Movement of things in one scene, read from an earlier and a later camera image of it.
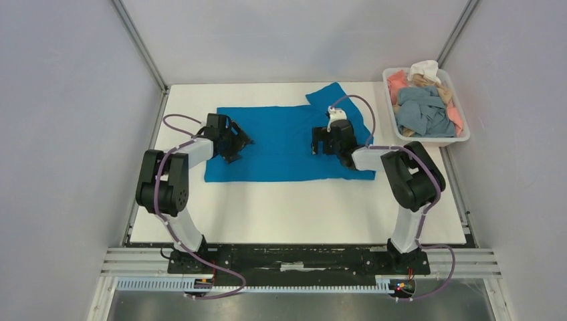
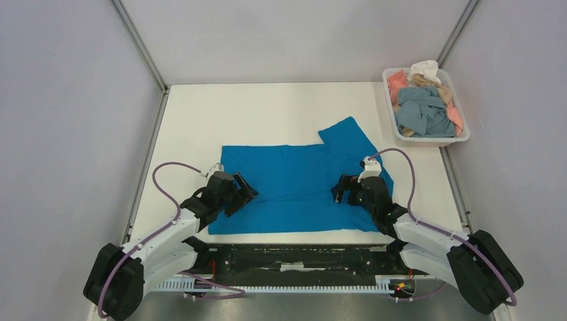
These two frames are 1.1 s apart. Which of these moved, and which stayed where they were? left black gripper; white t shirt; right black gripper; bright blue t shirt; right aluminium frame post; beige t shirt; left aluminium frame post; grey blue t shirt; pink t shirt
Moved: bright blue t shirt; right black gripper; left black gripper
Stayed: grey blue t shirt; left aluminium frame post; white t shirt; beige t shirt; right aluminium frame post; pink t shirt
